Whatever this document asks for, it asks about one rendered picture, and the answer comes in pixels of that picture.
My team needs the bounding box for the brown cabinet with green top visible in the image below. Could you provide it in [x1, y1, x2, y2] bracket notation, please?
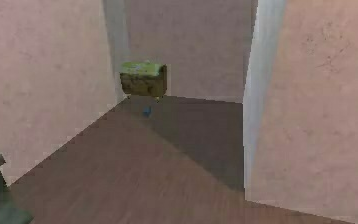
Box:
[119, 60, 168, 103]

